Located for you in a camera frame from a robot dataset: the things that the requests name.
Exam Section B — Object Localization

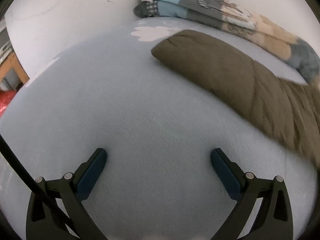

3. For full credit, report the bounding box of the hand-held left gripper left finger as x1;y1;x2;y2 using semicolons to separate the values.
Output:
26;148;108;240

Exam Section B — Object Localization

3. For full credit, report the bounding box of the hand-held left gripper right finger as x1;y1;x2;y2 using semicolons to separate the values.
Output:
210;148;293;240

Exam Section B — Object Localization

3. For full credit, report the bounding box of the olive quilted jacket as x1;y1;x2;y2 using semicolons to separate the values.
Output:
151;29;320;168

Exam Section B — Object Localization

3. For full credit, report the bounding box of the light blue bed sheet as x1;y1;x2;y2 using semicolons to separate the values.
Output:
0;17;320;240

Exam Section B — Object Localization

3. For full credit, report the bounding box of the red plastic bag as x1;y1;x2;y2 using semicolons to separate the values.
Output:
0;90;17;118

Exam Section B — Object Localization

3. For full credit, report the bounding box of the wooden shelf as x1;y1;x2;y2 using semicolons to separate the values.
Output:
0;15;30;93

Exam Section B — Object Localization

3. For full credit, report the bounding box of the patchwork printed blanket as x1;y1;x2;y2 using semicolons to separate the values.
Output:
133;0;320;85

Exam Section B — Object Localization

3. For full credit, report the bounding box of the black cable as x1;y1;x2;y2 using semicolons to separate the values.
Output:
0;134;82;240

